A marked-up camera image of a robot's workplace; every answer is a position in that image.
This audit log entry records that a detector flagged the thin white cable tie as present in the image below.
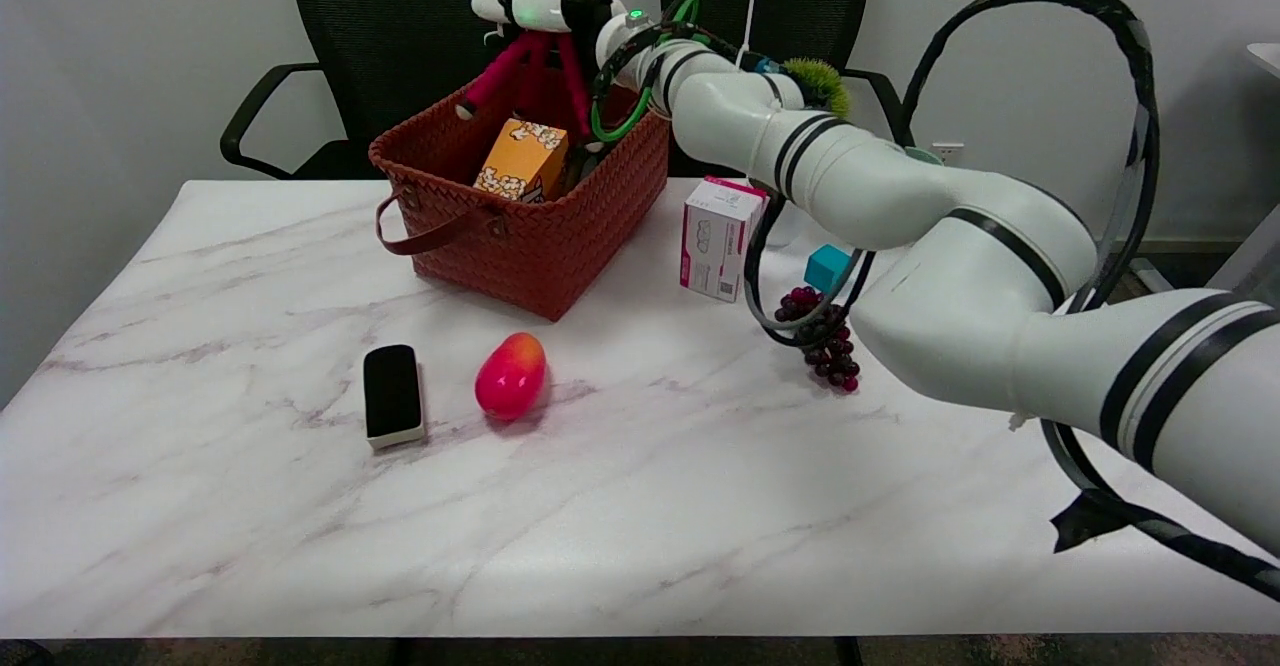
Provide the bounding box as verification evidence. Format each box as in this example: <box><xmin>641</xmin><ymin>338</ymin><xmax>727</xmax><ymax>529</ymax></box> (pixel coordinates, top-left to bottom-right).
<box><xmin>738</xmin><ymin>0</ymin><xmax>763</xmax><ymax>69</ymax></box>

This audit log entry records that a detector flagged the black whiteboard eraser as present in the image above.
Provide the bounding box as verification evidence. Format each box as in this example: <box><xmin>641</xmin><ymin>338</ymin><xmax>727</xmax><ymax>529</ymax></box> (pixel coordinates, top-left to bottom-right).
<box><xmin>362</xmin><ymin>344</ymin><xmax>428</xmax><ymax>450</ymax></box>

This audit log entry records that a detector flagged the red toy mango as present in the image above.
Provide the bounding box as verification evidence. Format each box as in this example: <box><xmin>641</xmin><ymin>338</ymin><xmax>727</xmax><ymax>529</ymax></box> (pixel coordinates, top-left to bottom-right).
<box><xmin>474</xmin><ymin>332</ymin><xmax>548</xmax><ymax>421</ymax></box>

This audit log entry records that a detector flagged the teal cube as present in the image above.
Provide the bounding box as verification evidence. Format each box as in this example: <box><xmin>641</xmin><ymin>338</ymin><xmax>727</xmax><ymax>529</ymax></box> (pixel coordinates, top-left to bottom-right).
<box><xmin>804</xmin><ymin>243</ymin><xmax>854</xmax><ymax>295</ymax></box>

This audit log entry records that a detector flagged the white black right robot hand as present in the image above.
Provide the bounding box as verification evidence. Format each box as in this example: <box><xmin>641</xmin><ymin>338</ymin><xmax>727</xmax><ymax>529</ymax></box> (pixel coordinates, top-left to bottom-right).
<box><xmin>470</xmin><ymin>0</ymin><xmax>627</xmax><ymax>63</ymax></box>

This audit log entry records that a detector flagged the purple grape bunch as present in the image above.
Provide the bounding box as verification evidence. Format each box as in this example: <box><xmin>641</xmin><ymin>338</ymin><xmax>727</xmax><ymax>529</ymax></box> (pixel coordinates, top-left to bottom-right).
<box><xmin>774</xmin><ymin>286</ymin><xmax>861</xmax><ymax>394</ymax></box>

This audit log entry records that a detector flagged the white pink paper box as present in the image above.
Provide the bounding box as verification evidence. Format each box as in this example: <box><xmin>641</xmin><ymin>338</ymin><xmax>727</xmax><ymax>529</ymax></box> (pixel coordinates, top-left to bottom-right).
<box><xmin>680</xmin><ymin>176</ymin><xmax>769</xmax><ymax>304</ymax></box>

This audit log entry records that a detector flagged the dark round object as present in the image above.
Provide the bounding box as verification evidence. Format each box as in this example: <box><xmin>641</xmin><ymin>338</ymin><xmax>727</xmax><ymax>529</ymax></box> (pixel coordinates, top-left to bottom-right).
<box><xmin>558</xmin><ymin>138</ymin><xmax>613</xmax><ymax>197</ymax></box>

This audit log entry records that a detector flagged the green robot cable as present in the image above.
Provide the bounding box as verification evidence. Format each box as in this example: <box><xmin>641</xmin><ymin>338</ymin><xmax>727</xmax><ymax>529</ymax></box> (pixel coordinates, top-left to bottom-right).
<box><xmin>590</xmin><ymin>0</ymin><xmax>706</xmax><ymax>144</ymax></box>

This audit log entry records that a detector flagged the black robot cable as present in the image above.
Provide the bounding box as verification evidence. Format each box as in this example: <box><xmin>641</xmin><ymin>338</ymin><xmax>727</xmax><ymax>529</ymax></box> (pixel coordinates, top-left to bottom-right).
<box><xmin>745</xmin><ymin>0</ymin><xmax>1280</xmax><ymax>602</ymax></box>

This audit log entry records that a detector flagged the orange popcorn box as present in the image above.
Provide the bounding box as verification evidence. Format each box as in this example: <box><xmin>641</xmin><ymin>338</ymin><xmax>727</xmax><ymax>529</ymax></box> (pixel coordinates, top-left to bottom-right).
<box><xmin>473</xmin><ymin>119</ymin><xmax>569</xmax><ymax>205</ymax></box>

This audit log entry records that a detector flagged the white desk side panel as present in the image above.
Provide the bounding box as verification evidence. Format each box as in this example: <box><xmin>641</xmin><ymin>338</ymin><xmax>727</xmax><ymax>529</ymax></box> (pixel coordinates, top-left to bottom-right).
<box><xmin>1205</xmin><ymin>204</ymin><xmax>1280</xmax><ymax>307</ymax></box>

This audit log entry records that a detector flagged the green ball plant white pot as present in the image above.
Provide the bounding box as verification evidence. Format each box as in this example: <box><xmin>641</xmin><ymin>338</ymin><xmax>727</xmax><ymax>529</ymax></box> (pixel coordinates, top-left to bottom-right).
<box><xmin>783</xmin><ymin>58</ymin><xmax>852</xmax><ymax>119</ymax></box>

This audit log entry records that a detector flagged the red woven basket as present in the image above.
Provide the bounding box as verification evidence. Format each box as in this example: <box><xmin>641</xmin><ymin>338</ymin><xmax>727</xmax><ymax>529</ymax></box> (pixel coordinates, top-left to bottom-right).
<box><xmin>368</xmin><ymin>42</ymin><xmax>684</xmax><ymax>323</ymax></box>

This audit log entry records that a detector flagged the pink flexible tripod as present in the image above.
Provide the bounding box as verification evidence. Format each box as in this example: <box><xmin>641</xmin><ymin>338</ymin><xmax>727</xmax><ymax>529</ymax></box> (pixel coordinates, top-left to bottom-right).
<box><xmin>456</xmin><ymin>31</ymin><xmax>601</xmax><ymax>152</ymax></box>

